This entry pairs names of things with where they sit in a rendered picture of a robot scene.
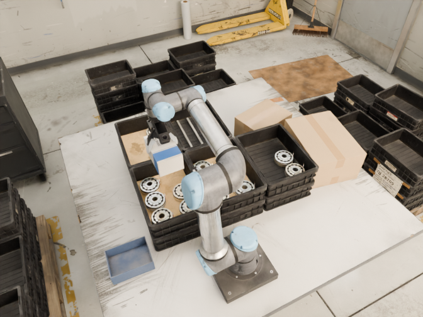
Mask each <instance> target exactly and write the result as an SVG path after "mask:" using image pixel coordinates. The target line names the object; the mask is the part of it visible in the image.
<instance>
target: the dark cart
mask: <svg viewBox="0 0 423 317"><path fill-rule="evenodd" d="M45 172H47V171H46V168H45V162H44V158H43V152H42V146H41V143H40V137H39V133H38V130H37V128H36V126H35V124H34V122H33V120H32V118H31V116H30V114H29V112H28V110H27V108H26V106H25V104H24V102H23V100H22V98H21V96H20V94H19V92H18V90H17V88H16V86H15V84H14V82H13V80H12V78H11V76H10V74H9V72H8V70H7V68H6V66H5V64H4V62H3V60H2V58H1V57H0V179H3V178H5V177H9V178H10V179H11V183H14V182H18V181H21V180H24V179H27V178H30V177H33V176H36V175H39V177H40V178H41V179H42V181H45V180H46V178H45V174H44V173H45Z"/></svg>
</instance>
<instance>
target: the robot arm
mask: <svg viewBox="0 0 423 317"><path fill-rule="evenodd" d="M142 92H143V96H144V102H145V107H146V109H145V112H147V115H148V118H149V120H147V126H148V129H149V131H150V134H149V135H148V137H147V138H146V139H145V143H146V151H147V154H149V153H150V151H151V149H152V146H153V144H154V143H155V140H154V138H157V139H159V141H160V143H161V145H163V144H165V143H169V142H170V141H171V139H172V141H174V142H175V143H176V144H178V140H177V138H176V135H175V133H174V131H173V130H172V128H169V127H168V126H166V123H165V121H169V120H170V119H171V118H173V117H174V114H175V112H178V111H181V110H184V109H187V110H188V112H189V113H190V115H191V117H192V118H193V120H194V122H195V123H196V125H197V127H198V128H199V130H200V131H201V133H202V135H203V136H204V138H205V140H206V142H207V143H208V144H209V146H210V148H211V150H212V151H213V153H214V154H215V156H216V159H215V161H216V163H215V164H213V165H210V166H208V167H205V168H203V169H200V170H197V171H196V172H192V173H190V174H188V175H186V176H184V177H183V179H182V181H181V190H182V194H183V198H184V201H185V203H186V205H187V206H188V208H189V209H191V210H193V211H195V212H196V215H197V219H198V225H199V229H200V235H201V243H200V249H198V250H197V251H196V252H195V254H196V256H197V258H198V260H199V261H200V264H201V266H202V267H203V269H204V271H205V273H206V274H207V275H209V276H211V275H213V274H217V272H220V271H221V270H223V269H226V268H227V267H228V268H229V269H230V270H231V271H232V272H233V273H235V274H238V275H248V274H251V273H252V272H254V271H255V269H256V268H257V265H258V261H259V257H258V254H257V252H256V250H257V246H258V239H257V235H256V232H255V231H254V230H253V229H252V228H249V227H247V226H237V227H235V228H234V229H233V230H232V231H231V233H230V235H229V236H226V237H224V238H223V233H222V223H221V217H220V208H221V206H222V203H223V197H224V196H227V195H229V194H231V193H233V192H235V191H236V190H238V189H239V188H240V186H241V185H242V183H243V181H244V179H245V173H246V167H245V160H244V156H243V154H242V153H241V151H240V150H239V148H238V147H236V146H233V144H232V142H231V141H230V140H229V138H228V136H227V135H226V134H225V132H224V131H223V129H222V127H221V126H220V125H219V123H218V121H217V120H216V119H215V117H214V115H213V114H212V112H211V111H210V110H209V108H208V106H207V105H206V104H205V101H206V94H205V92H204V89H203V88H202V87H201V86H193V87H189V88H187V89H184V90H182V91H178V92H174V93H172V94H168V95H166V96H165V95H164V94H163V93H162V91H161V86H160V83H159V81H158V80H156V79H149V80H146V81H144V82H143V83H142ZM150 120H151V121H150Z"/></svg>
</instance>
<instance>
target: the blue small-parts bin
mask: <svg viewBox="0 0 423 317"><path fill-rule="evenodd" d="M104 254H105V258H106V263H107V266H108V272H109V275H110V279H111V281H112V283H113V285H115V284H118V283H121V282H123V281H126V280H128V279H131V278H133V277H136V276H138V275H141V274H144V273H146V272H149V271H151V270H154V269H155V265H154V261H153V259H152V256H151V253H150V250H149V246H148V244H147V241H146V238H145V236H143V237H140V238H137V239H135V240H132V241H129V242H126V243H123V244H121V245H118V246H115V247H113V248H109V249H107V250H105V251H104Z"/></svg>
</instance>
